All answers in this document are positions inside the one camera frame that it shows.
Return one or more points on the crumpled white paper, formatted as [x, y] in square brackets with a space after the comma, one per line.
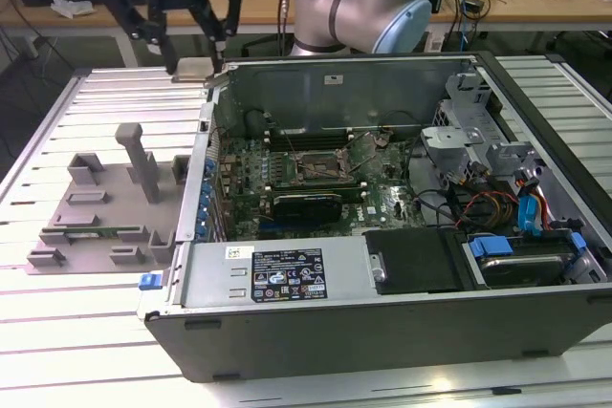
[72, 6]

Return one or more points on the green RAM stick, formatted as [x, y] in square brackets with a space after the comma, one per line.
[95, 232]

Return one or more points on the perforated metal bracket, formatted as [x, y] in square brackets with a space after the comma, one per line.
[461, 102]

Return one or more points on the silver power supply with label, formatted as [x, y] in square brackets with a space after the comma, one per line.
[210, 274]

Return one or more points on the black cylinder board part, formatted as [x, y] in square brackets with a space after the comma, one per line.
[255, 123]

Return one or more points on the blue case latch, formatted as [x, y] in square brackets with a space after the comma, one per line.
[149, 282]

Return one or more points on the black graphics card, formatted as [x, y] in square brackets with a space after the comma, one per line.
[306, 209]

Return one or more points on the black disk bay cover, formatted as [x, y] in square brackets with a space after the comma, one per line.
[411, 260]

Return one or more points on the long wooden desk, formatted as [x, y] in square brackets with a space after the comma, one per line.
[263, 11]

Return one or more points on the CPU socket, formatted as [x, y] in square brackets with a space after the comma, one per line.
[318, 166]

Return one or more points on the installed RAM sticks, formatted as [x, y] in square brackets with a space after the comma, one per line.
[315, 189]

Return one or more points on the hard disk in blue carrier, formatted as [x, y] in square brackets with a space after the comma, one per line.
[521, 269]

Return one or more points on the silver drive cage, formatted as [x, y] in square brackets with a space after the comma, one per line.
[449, 145]

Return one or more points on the grey parts rack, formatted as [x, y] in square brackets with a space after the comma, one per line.
[115, 188]

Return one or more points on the thin locking lever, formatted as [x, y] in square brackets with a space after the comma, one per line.
[291, 147]

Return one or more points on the brown round board part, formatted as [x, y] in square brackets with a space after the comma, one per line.
[381, 140]

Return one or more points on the black open PC case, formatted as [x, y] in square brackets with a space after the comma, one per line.
[382, 341]

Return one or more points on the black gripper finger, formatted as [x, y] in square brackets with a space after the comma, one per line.
[221, 36]
[148, 30]

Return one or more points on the black RAM slots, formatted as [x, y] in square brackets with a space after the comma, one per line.
[306, 139]

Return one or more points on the green motherboard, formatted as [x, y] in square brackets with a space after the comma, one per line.
[382, 198]

